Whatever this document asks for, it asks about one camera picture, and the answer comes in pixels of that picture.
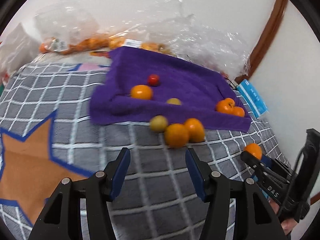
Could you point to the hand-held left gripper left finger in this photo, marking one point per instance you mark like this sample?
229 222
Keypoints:
120 172

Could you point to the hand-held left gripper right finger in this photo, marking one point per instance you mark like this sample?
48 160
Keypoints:
197 177

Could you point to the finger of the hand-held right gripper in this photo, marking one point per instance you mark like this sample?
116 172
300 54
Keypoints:
276 164
255 165

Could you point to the large orange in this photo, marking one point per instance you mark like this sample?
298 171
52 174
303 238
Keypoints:
230 100
239 112
223 107

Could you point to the medium orange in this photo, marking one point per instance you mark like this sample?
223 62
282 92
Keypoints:
141 92

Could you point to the purple towel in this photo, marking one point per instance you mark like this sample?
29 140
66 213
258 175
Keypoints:
187 80

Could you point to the person's right hand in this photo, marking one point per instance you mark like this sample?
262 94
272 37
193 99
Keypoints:
287 227

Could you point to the small oval orange tangerine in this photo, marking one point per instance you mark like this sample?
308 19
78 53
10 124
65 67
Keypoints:
196 130

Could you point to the blue tissue pack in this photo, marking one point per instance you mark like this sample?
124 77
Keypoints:
252 100

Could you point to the red cherry tomato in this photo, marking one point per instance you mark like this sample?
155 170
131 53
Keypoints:
153 80

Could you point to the grey checked blanket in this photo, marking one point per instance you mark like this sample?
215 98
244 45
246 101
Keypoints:
62 92

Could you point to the clear bag of yellow fruit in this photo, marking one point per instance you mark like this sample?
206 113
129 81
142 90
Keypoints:
117 41

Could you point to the clear bag of oranges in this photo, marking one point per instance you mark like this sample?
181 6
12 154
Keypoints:
82 42

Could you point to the large clear plastic bag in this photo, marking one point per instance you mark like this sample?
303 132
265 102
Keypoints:
200 37

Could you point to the white plastic bag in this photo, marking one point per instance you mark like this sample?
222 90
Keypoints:
15 47

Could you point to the brown wooden door frame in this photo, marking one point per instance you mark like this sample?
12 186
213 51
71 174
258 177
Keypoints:
270 35

